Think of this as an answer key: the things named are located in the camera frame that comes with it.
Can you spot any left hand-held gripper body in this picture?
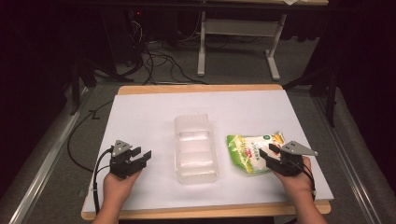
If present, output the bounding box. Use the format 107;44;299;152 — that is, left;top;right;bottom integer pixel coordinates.
109;139;148;180

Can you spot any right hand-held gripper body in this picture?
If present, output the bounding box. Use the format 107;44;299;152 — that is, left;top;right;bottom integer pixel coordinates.
266;140;319;177

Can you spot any green and white snack packet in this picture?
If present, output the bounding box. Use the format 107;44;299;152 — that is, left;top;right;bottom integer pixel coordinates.
226;131;287;175

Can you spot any clear plastic container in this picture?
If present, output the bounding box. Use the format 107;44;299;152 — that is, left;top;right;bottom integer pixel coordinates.
173;113;219;185

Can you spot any person's left hand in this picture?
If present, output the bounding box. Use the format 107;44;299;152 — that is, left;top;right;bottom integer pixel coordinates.
102;169;143;206

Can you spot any person's right hand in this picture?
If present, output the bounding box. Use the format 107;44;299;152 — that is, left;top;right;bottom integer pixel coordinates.
271;156;314;203

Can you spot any white table mat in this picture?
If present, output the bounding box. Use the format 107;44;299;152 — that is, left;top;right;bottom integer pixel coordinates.
82;90;335;214

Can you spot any black metal stand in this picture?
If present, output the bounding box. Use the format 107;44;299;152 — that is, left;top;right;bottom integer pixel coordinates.
282;57;340;128
68;46;135;117

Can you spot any wooden table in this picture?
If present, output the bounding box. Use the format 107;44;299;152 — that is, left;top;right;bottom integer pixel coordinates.
80;84;332;221

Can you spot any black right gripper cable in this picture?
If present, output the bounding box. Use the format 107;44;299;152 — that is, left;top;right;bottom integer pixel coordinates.
290;160;317;201

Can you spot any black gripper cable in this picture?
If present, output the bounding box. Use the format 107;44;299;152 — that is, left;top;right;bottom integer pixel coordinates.
92;147;114;216
290;160;317;201

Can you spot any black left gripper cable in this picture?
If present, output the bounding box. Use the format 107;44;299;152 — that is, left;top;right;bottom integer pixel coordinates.
92;147;114;216

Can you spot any black floor cable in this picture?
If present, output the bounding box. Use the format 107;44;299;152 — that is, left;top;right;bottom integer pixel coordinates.
66;99;115;174

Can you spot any aluminium floor rail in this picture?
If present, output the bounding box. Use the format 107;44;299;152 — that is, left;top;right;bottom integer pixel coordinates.
312;95;379;224
8;86;92;224

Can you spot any bundle of black cables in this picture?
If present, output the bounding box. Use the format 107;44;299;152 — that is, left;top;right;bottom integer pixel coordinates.
122;18;209;87

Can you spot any white metal desk frame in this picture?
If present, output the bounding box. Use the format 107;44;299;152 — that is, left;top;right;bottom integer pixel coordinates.
196;10;288;82

